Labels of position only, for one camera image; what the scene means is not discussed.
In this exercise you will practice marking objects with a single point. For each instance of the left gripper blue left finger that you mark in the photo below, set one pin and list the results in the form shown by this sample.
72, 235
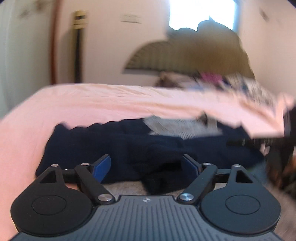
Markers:
90, 177

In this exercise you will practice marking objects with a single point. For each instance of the gold tower fan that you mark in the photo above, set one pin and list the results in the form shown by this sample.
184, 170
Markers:
78, 34

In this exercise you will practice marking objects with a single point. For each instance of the olive upholstered headboard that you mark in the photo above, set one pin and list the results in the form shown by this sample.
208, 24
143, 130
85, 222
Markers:
212, 48

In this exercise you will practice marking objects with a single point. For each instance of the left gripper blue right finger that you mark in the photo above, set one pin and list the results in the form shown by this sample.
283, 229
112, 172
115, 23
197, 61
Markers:
200, 178

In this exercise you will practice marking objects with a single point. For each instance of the brown wooden door frame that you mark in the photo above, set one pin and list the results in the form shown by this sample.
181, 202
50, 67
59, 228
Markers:
57, 8

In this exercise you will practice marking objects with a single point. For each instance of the window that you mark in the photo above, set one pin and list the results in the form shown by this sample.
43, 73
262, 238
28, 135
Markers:
189, 14

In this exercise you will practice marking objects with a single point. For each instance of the pile of mixed clothes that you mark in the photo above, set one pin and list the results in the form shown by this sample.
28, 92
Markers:
233, 83

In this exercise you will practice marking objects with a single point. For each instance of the grey and navy knit sweater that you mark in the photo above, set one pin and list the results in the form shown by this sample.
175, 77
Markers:
149, 150

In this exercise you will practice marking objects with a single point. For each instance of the pink bed sheet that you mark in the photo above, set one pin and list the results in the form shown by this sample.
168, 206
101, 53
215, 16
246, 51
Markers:
26, 129

